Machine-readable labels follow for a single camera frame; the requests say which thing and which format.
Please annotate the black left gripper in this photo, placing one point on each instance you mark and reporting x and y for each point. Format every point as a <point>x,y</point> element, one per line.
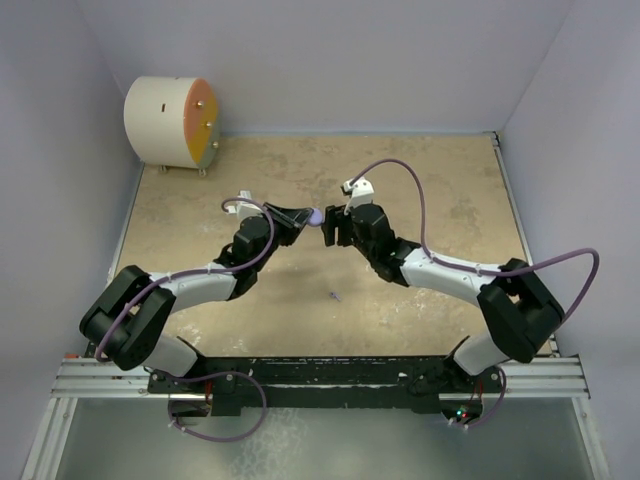
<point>291,222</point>

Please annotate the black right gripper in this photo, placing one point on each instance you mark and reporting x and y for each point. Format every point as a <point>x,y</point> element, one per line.
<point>335,217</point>

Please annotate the purple charging case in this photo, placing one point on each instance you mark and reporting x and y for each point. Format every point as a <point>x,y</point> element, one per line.
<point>316,218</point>

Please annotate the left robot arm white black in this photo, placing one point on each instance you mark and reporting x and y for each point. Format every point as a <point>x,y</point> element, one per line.
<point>126,322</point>

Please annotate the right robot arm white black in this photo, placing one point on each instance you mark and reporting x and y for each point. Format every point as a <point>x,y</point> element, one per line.
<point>520,312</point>

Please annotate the white cylinder orange face fixture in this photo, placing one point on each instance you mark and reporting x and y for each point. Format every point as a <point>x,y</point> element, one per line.
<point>173,122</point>

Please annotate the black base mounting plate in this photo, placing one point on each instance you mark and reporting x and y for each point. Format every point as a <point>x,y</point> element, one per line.
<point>420,384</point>

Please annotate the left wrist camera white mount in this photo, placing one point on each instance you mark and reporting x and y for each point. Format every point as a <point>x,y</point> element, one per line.
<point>241,206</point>

